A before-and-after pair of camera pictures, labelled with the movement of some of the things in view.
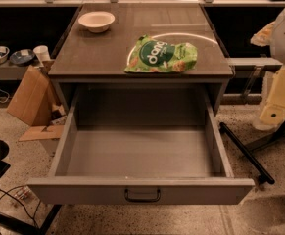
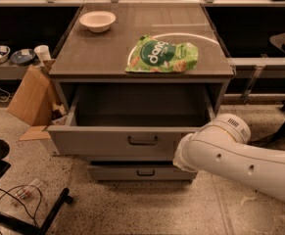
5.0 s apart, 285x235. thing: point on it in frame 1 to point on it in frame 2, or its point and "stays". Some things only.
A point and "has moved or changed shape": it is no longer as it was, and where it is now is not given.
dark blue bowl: [22, 57] stays
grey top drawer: [154, 143] has moved or changed shape
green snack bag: [155, 56] stays
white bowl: [97, 22] stays
